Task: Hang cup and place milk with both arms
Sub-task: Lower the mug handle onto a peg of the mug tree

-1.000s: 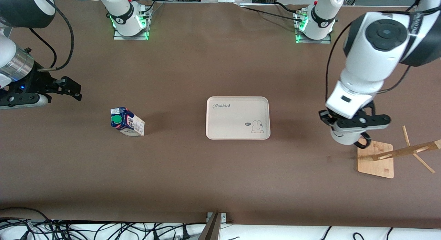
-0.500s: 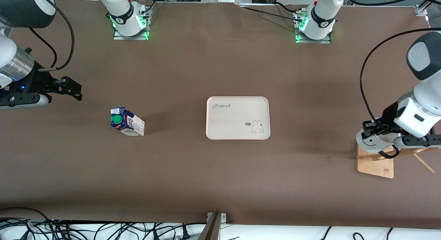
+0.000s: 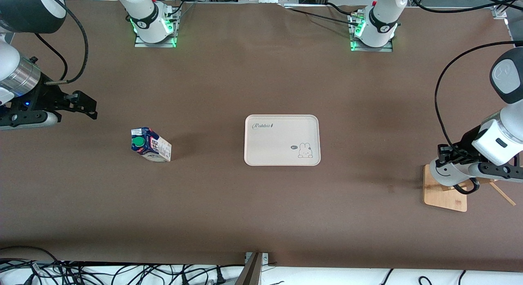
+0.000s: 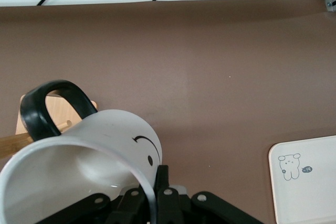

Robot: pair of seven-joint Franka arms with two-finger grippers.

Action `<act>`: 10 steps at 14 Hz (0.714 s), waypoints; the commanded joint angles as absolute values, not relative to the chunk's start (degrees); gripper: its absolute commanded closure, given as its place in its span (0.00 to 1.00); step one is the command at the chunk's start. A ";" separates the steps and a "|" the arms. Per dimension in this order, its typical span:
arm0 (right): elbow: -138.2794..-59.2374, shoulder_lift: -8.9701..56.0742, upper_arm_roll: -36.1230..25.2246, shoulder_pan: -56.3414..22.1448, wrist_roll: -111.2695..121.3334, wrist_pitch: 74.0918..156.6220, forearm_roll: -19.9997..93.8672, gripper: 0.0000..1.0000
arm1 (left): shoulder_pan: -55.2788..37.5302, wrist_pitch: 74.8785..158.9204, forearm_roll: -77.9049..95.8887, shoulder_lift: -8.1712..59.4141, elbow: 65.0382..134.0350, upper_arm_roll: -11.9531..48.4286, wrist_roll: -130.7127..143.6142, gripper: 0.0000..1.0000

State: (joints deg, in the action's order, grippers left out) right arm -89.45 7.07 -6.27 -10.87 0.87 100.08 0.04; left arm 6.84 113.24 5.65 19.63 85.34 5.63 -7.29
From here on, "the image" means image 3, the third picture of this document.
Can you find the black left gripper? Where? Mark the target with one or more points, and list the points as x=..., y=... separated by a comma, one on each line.
x=464, y=146

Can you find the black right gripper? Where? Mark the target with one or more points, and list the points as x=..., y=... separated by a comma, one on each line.
x=42, y=97

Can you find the blue white milk carton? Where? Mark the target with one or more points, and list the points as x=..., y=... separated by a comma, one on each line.
x=157, y=148

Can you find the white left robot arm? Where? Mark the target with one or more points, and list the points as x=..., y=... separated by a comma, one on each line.
x=506, y=76

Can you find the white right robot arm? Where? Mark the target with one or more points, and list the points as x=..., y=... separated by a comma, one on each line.
x=16, y=72

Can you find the wooden cup rack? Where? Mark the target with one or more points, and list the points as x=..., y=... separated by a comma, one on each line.
x=443, y=199

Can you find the aluminium profile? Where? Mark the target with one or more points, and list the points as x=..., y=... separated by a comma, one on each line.
x=500, y=11

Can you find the cream rabbit print tray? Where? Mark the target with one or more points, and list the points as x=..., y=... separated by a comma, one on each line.
x=282, y=138

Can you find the brown table mat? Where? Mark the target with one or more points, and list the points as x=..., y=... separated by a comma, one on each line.
x=204, y=215

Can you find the black power plug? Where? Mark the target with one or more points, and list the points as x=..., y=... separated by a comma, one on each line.
x=220, y=277

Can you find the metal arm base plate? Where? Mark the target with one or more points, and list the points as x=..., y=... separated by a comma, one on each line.
x=372, y=49
x=173, y=35

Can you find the aluminium rail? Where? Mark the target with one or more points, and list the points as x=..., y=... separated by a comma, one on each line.
x=510, y=31

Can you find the metal corner bracket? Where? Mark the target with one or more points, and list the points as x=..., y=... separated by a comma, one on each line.
x=265, y=257

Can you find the aluminium profile post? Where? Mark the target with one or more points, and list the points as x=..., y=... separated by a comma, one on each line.
x=251, y=272

